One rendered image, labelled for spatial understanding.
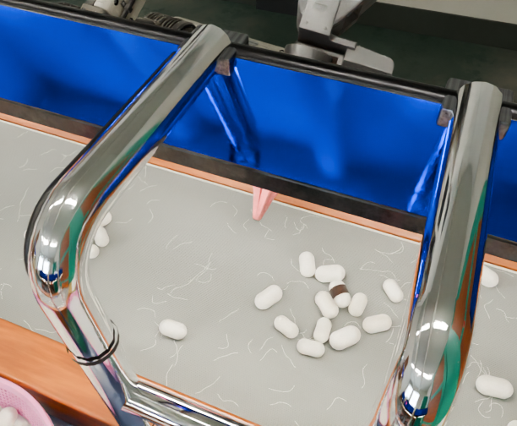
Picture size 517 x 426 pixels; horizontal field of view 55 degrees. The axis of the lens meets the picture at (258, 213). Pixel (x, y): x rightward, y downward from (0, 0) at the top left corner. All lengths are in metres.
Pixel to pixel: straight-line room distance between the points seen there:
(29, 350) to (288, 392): 0.28
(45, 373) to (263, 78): 0.41
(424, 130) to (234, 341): 0.38
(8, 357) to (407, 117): 0.48
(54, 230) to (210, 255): 0.45
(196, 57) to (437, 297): 0.17
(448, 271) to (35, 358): 0.49
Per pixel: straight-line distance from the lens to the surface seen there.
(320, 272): 0.61
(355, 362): 0.58
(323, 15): 0.58
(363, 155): 0.28
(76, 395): 0.57
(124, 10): 1.10
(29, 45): 0.37
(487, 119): 0.25
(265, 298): 0.59
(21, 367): 0.60
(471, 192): 0.22
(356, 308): 0.60
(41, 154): 0.84
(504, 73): 2.52
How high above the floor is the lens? 1.27
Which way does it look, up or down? 50 degrees down
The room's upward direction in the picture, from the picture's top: straight up
